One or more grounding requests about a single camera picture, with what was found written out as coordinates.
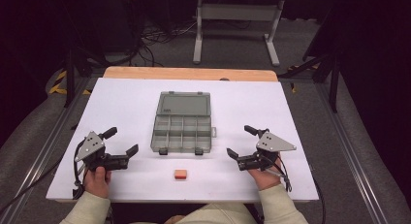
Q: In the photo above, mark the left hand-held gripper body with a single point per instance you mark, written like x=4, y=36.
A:
x=91, y=148

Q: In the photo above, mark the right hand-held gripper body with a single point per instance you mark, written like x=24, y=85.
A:
x=273, y=144

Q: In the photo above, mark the person's left hand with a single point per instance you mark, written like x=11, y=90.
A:
x=97, y=182

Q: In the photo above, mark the person's right hand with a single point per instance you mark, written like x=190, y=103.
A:
x=266, y=179

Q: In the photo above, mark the white table board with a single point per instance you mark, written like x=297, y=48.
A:
x=129, y=98

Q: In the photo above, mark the small orange eraser block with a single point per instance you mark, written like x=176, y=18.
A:
x=180, y=174

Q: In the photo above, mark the grey plastic organizer box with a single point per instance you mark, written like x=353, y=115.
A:
x=182, y=123

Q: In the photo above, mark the person's lap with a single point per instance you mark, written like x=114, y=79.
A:
x=213, y=216

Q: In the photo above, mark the black metal stand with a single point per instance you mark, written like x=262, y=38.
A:
x=332, y=75
x=69, y=78

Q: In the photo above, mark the yellow black floor tape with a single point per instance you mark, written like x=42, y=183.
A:
x=59, y=85
x=295, y=69

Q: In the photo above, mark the wooden table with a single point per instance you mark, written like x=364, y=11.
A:
x=190, y=73

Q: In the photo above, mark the black device with red light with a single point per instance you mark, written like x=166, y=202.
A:
x=132, y=20

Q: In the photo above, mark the grey metal stand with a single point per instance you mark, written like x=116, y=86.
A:
x=239, y=12

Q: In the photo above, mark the metal floor rail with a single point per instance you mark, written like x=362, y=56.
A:
x=352, y=159
x=42, y=159

